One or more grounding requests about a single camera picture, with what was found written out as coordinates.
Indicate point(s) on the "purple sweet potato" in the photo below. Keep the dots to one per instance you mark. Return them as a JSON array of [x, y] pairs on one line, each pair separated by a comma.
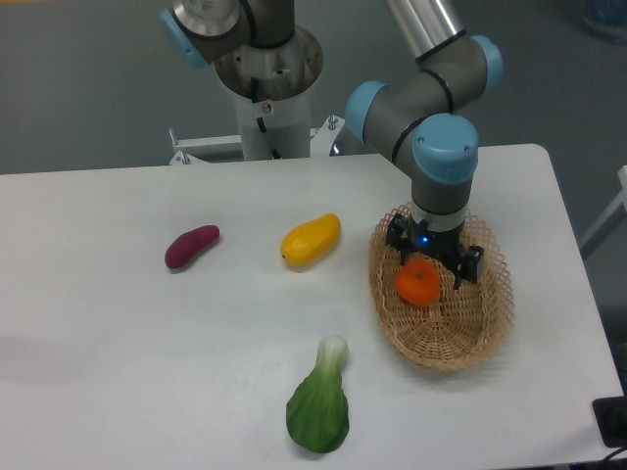
[[189, 245]]

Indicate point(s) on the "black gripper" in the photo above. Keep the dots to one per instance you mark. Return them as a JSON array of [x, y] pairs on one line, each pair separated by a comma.
[[407, 237]]

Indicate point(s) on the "orange mandarin fruit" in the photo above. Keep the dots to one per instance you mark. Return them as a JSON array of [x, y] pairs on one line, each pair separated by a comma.
[[418, 282]]

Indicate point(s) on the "white frame at right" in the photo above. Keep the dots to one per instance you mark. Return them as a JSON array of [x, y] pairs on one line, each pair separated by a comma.
[[613, 214]]

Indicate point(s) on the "yellow mango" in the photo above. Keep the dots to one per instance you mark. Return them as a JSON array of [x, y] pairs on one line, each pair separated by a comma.
[[311, 241]]

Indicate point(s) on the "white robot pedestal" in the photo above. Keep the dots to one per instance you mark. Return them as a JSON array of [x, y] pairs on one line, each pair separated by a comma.
[[271, 90]]

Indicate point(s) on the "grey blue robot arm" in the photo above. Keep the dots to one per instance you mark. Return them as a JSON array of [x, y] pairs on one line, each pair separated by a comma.
[[416, 127]]

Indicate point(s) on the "blue object top right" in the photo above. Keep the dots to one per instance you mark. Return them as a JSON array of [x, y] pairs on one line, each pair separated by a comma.
[[606, 19]]

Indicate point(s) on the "woven wicker basket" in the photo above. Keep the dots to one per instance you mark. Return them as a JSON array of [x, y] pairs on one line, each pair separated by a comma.
[[465, 326]]

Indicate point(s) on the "black device at table edge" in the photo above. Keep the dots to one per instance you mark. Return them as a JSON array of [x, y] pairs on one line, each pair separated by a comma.
[[610, 415]]

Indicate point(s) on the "green bok choy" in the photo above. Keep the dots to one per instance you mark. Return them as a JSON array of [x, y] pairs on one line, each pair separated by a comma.
[[317, 414]]

